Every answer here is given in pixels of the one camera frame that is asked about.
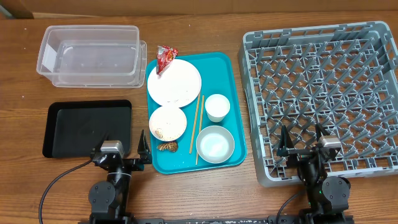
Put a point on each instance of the red snack wrapper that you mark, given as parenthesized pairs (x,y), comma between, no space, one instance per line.
(165,56)

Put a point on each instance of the wooden chopstick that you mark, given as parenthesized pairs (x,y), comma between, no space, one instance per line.
(194,124)
(200,127)

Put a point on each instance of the brown dried mushroom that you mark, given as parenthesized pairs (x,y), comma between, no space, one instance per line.
(171,146)

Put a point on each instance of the grey dishwasher rack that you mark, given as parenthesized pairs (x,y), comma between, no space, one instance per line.
(342,76)

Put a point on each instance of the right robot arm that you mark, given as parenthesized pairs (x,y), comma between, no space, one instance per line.
(327,195)

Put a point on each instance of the small white bowl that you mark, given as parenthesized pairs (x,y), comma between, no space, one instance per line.
(167,123)

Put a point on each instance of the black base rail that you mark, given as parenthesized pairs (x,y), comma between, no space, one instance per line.
(214,221)

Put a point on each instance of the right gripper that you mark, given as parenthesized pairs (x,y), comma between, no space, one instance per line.
(284,150)

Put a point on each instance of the white cup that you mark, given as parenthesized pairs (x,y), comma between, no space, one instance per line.
(217,107)

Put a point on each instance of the black plastic tray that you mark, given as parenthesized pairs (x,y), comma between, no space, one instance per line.
(74,128)

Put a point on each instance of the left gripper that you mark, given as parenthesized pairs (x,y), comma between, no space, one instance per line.
(143,152)

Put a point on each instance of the clear plastic bin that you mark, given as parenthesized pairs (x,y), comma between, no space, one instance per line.
(93,56)

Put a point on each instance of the teal serving tray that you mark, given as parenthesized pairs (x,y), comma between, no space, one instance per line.
(216,77)

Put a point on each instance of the left wooden chopstick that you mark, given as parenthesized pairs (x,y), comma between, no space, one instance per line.
(194,124)

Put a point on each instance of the grey rimmed bowl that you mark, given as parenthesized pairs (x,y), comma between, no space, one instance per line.
(215,144)

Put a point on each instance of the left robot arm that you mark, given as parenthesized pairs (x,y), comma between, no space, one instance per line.
(109,198)

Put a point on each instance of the right wooden chopstick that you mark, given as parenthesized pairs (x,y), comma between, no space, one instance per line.
(200,127)

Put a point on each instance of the large white plate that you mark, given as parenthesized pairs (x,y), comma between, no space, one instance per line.
(178,85)

